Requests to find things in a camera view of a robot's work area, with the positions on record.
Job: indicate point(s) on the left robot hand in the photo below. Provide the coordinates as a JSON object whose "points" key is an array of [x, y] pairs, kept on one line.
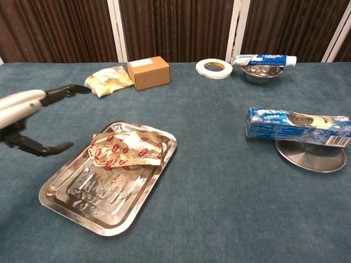
{"points": [[16, 108]]}

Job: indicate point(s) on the gold red snack bag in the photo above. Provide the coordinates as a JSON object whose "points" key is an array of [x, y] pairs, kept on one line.
{"points": [[129, 148]]}

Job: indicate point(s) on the blue cookie box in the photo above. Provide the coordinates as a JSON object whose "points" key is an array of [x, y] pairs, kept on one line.
{"points": [[288, 128]]}

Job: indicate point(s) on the brown pleated screen panel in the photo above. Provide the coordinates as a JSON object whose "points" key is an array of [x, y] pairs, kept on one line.
{"points": [[290, 24], [55, 27], [346, 50], [175, 27]]}

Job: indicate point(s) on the yellow snack packet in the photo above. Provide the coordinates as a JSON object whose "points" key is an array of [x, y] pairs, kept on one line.
{"points": [[107, 80]]}

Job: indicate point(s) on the rectangular steel tray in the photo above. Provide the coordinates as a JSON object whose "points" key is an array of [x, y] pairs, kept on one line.
{"points": [[109, 197]]}

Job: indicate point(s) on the brown cardboard box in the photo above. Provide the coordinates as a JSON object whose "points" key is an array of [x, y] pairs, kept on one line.
{"points": [[150, 74]]}

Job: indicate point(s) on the white tape roll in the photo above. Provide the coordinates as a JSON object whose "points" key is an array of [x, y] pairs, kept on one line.
{"points": [[200, 70]]}

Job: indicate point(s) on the teal tablecloth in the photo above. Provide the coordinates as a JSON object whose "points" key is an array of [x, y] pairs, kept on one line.
{"points": [[214, 123]]}

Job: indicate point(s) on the small steel bowl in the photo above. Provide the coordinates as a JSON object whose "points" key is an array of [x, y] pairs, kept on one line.
{"points": [[261, 77]]}

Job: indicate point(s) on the white blue toothpaste tube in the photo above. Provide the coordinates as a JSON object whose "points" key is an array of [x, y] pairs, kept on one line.
{"points": [[263, 59]]}

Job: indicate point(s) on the round steel plate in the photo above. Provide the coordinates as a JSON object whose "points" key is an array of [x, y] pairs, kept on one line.
{"points": [[310, 159]]}

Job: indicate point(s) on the white screen frame post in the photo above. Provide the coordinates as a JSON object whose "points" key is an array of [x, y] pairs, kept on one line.
{"points": [[118, 33], [336, 43], [236, 33]]}

